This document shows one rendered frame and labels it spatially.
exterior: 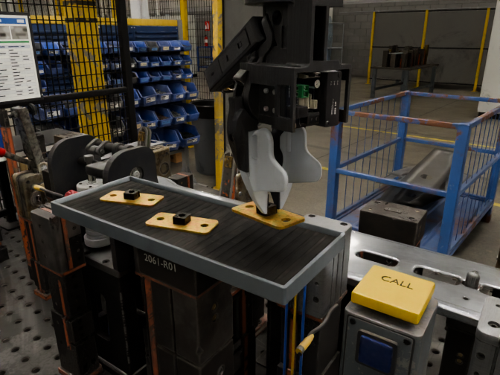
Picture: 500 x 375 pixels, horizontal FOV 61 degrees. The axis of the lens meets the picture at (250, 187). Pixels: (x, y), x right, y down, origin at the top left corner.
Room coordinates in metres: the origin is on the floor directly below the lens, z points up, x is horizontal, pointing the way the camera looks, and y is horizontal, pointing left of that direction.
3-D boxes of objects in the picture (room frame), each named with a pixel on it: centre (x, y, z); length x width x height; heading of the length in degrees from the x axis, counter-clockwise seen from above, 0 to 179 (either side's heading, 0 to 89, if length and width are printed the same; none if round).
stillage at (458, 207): (2.86, -1.20, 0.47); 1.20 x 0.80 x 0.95; 140
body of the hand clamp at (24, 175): (1.02, 0.56, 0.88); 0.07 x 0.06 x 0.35; 145
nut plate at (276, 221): (0.42, -0.02, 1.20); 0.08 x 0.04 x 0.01; 39
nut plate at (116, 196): (0.56, 0.17, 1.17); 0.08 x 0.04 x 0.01; 74
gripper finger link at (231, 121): (0.40, 0.00, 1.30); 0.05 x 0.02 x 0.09; 128
